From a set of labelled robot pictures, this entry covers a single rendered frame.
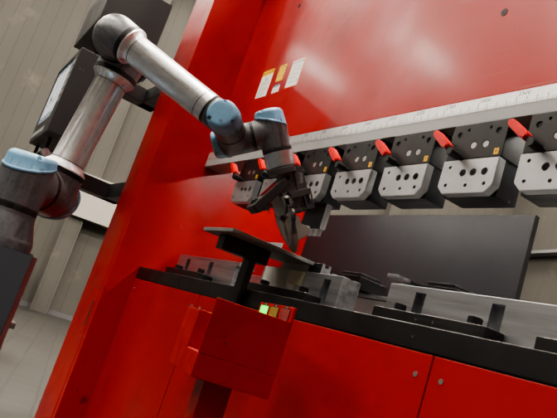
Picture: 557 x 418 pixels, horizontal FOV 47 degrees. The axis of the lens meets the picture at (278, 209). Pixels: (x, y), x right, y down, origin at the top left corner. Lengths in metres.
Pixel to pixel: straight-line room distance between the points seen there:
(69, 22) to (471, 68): 11.53
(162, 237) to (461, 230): 1.13
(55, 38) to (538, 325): 11.91
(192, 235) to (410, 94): 1.23
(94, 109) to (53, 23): 11.07
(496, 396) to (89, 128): 1.16
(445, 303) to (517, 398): 0.35
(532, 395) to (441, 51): 0.93
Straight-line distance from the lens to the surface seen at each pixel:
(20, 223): 1.54
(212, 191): 2.61
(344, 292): 1.59
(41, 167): 1.56
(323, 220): 1.78
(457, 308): 1.29
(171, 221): 2.54
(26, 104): 12.32
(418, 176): 1.49
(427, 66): 1.67
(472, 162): 1.39
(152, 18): 2.79
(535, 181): 1.27
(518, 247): 1.96
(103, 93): 1.72
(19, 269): 1.50
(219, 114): 1.45
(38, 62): 12.52
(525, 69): 1.44
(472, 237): 2.08
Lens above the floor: 0.76
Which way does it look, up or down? 11 degrees up
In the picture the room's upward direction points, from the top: 19 degrees clockwise
